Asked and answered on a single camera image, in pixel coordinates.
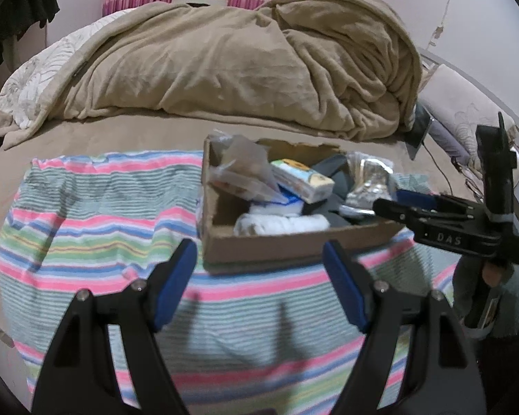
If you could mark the striped cloth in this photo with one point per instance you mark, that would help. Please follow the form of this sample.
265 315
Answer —
91 224

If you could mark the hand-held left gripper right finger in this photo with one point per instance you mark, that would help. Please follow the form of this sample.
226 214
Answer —
346 281

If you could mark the cotton swab bag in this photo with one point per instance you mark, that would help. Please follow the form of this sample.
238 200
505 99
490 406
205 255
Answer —
367 181

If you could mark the white cotton pads roll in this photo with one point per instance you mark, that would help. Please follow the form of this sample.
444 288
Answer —
277 224

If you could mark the clear snack packet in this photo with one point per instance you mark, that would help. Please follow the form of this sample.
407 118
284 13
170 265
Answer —
246 164

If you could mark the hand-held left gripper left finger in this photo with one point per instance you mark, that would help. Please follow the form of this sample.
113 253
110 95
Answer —
175 281

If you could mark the taupe bed sheet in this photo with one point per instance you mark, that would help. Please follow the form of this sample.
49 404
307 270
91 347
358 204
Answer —
112 134

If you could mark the black clothes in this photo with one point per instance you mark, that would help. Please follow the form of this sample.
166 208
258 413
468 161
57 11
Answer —
17 8

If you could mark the dark tablet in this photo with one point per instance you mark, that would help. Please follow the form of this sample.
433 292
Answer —
419 132

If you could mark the grey pillow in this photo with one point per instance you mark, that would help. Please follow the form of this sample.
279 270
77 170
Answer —
452 140

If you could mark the blue tissue packet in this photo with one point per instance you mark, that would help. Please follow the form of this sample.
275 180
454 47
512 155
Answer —
292 203

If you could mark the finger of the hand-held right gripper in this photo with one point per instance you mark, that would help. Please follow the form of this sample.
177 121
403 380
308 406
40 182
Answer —
398 214
415 199

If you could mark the beige fleece blanket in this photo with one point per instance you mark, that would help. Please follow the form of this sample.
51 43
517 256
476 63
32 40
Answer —
199 65

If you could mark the beige floral pillow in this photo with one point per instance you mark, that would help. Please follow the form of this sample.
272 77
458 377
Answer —
462 103

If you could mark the yellow tissue pack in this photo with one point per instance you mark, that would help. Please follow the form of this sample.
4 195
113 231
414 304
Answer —
302 181

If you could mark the person's right forearm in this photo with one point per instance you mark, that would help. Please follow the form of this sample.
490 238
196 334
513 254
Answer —
517 302

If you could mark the cardboard box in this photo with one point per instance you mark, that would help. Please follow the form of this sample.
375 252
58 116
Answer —
285 246

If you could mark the floral quilt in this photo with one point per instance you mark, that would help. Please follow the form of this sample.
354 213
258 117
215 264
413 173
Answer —
30 82

